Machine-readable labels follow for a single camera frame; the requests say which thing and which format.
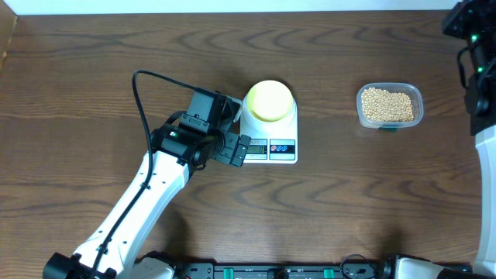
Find white digital kitchen scale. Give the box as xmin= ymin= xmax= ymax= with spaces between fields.
xmin=240 ymin=97 xmax=298 ymax=164

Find yellow bowl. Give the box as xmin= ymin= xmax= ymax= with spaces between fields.
xmin=246 ymin=80 xmax=294 ymax=122

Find clear plastic container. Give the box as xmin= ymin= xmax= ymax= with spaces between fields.
xmin=356 ymin=82 xmax=424 ymax=129

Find soybeans in container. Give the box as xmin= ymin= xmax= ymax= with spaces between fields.
xmin=361 ymin=88 xmax=414 ymax=122

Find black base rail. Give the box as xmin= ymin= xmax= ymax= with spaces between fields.
xmin=133 ymin=250 xmax=489 ymax=279

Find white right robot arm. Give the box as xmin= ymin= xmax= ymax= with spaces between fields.
xmin=442 ymin=0 xmax=495 ymax=277

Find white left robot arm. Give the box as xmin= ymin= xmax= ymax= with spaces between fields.
xmin=43 ymin=88 xmax=250 ymax=278

